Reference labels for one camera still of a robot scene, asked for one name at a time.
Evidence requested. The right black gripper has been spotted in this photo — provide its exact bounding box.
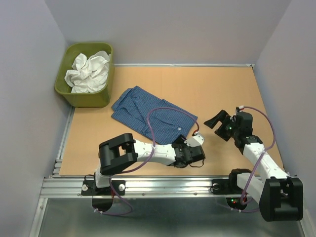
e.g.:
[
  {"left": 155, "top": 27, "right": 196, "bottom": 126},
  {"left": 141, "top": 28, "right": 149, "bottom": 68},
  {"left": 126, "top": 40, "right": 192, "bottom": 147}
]
[{"left": 203, "top": 110, "right": 239, "bottom": 141}]

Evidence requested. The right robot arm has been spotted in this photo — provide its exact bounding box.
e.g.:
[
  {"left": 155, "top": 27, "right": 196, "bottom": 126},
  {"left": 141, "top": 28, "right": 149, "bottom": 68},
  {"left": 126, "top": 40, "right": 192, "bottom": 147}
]
[{"left": 204, "top": 106, "right": 304, "bottom": 222}]

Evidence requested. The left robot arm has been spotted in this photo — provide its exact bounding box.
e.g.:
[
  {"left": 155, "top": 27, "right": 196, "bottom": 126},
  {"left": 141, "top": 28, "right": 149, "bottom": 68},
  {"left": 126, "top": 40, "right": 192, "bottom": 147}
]
[{"left": 92, "top": 132, "right": 205, "bottom": 195}]

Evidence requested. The white crumpled shirt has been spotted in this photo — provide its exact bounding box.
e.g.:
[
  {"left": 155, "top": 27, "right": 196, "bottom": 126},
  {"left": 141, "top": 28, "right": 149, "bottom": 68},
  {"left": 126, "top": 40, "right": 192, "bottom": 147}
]
[{"left": 64, "top": 51, "right": 111, "bottom": 93}]

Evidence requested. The green plastic bin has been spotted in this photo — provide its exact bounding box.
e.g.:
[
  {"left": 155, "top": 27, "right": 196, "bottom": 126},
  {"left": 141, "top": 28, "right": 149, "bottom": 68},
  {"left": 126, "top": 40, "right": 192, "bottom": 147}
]
[{"left": 54, "top": 42, "right": 115, "bottom": 108}]

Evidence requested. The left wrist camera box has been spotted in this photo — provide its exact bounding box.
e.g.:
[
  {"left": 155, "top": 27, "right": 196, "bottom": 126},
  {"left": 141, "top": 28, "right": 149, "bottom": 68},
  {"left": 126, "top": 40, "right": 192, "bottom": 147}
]
[{"left": 185, "top": 132, "right": 204, "bottom": 147}]

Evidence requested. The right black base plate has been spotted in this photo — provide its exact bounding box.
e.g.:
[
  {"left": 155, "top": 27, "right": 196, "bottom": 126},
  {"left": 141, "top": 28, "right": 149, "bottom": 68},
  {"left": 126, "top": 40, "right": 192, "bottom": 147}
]
[{"left": 210, "top": 178, "right": 240, "bottom": 195}]

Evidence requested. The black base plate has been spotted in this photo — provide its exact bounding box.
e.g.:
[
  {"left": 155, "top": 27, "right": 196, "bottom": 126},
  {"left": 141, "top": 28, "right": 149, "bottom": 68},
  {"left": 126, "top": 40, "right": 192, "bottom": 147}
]
[
  {"left": 81, "top": 180, "right": 126, "bottom": 196},
  {"left": 210, "top": 178, "right": 240, "bottom": 195}
]

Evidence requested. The aluminium mounting rail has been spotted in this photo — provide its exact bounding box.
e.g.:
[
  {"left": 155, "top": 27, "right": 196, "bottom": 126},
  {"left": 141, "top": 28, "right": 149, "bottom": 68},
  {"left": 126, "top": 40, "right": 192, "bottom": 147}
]
[{"left": 30, "top": 116, "right": 301, "bottom": 237}]

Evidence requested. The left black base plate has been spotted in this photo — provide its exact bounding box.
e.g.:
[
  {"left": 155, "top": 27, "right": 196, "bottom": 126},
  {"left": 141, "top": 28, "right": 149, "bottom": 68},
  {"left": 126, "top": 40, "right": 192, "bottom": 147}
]
[{"left": 81, "top": 180, "right": 126, "bottom": 196}]

